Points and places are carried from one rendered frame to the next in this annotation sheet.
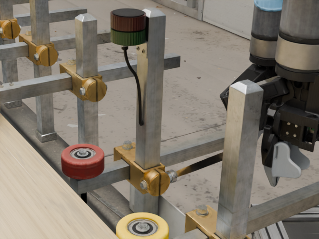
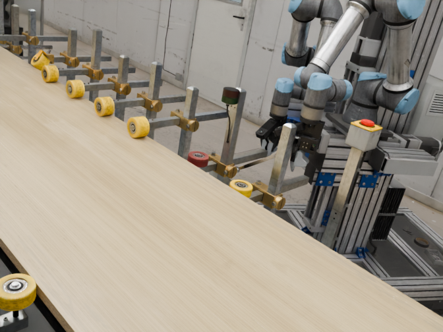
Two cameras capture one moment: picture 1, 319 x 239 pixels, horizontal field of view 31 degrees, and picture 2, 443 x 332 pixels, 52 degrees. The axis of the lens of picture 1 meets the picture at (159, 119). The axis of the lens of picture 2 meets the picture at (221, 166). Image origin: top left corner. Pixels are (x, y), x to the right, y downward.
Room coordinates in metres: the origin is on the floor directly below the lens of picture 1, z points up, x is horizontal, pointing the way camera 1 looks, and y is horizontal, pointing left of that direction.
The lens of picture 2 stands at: (-0.62, 0.44, 1.58)
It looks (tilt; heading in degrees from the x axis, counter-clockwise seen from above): 24 degrees down; 346
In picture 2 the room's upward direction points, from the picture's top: 11 degrees clockwise
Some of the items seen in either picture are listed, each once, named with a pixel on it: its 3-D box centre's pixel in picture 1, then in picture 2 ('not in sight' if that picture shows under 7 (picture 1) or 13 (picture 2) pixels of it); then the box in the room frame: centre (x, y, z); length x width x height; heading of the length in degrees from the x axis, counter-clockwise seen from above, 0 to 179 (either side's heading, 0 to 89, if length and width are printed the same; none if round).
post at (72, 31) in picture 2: not in sight; (70, 71); (1.99, 0.73, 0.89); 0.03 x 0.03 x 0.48; 35
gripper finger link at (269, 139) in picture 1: (272, 139); (295, 149); (0.79, -0.18, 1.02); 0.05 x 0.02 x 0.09; 146
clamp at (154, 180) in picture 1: (139, 170); (220, 166); (0.98, 0.04, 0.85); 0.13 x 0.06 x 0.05; 35
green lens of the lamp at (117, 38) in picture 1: (127, 33); (229, 99); (0.94, 0.06, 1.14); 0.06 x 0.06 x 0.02
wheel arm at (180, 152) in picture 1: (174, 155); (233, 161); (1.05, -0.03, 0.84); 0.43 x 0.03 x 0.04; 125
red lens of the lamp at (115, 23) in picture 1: (128, 19); (231, 92); (0.94, 0.06, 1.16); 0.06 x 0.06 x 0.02
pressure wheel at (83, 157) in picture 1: (83, 177); (196, 167); (0.93, 0.14, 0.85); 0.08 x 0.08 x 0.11
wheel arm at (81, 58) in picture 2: not in sight; (82, 58); (2.08, 0.68, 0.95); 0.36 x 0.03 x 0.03; 125
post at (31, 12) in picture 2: not in sight; (31, 49); (2.41, 1.02, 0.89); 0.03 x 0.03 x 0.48; 35
